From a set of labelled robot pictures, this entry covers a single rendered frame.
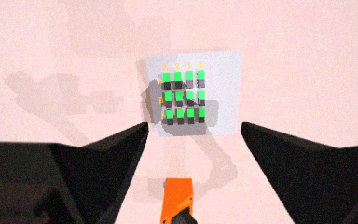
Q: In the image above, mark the light grey switch panel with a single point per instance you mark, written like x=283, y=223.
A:
x=195, y=93

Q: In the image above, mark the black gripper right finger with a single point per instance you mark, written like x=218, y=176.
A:
x=317, y=183

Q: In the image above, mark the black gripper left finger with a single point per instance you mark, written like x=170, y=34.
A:
x=93, y=179

